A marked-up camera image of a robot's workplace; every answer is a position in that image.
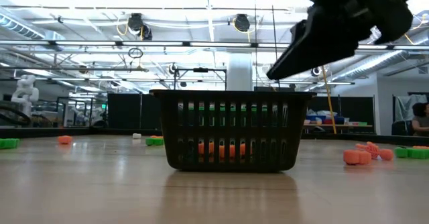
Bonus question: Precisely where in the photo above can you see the orange ball decoration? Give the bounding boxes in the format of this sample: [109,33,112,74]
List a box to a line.
[379,148,395,162]

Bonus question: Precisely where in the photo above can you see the long ceiling light bar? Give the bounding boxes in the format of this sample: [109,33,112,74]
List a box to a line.
[0,40,429,51]

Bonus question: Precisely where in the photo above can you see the black hanging cable loop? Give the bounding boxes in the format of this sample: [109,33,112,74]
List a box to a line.
[127,47,144,60]

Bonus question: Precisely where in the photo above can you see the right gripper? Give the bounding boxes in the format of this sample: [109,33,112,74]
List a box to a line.
[267,0,379,80]

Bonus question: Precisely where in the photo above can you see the black chair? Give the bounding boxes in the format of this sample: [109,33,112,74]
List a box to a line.
[391,119,414,137]

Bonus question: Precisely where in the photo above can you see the black table edge frame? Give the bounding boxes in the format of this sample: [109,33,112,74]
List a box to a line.
[0,126,429,147]

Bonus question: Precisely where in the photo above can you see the long orange bone decoration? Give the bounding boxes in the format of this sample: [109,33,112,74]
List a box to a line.
[198,142,253,158]

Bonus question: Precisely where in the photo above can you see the wide green block decoration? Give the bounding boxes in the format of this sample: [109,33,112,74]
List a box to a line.
[407,148,429,160]
[0,138,20,149]

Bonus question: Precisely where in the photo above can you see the grey horizontal pipe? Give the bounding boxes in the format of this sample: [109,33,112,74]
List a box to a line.
[0,66,150,72]

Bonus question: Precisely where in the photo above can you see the black curved cable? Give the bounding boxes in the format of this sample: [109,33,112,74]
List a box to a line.
[0,105,31,127]

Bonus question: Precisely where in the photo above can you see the black plastic slotted basket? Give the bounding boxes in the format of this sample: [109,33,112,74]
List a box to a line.
[149,89,318,173]

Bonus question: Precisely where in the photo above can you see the orange pumpkin decoration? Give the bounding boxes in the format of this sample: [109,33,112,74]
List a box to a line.
[343,149,373,166]

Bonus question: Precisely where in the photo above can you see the wooden side table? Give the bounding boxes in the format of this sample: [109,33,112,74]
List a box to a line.
[303,123,373,134]

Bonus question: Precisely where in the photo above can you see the yellow hanging strap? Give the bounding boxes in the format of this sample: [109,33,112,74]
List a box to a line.
[321,65,338,135]

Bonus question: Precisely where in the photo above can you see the white plastic bags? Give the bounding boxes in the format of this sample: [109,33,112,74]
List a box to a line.
[306,109,338,117]

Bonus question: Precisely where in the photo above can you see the black framed glass enclosure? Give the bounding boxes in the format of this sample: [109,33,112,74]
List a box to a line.
[56,96,109,128]

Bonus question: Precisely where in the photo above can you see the grey cloth cover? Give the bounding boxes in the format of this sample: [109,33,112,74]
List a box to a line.
[395,95,429,124]

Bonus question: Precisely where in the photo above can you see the white round column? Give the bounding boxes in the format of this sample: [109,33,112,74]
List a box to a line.
[227,52,253,91]

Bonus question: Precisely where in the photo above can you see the person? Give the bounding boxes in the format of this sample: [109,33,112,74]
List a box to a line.
[411,102,429,137]

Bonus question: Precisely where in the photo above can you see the black partition panel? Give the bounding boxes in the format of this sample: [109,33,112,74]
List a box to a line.
[107,93,162,131]

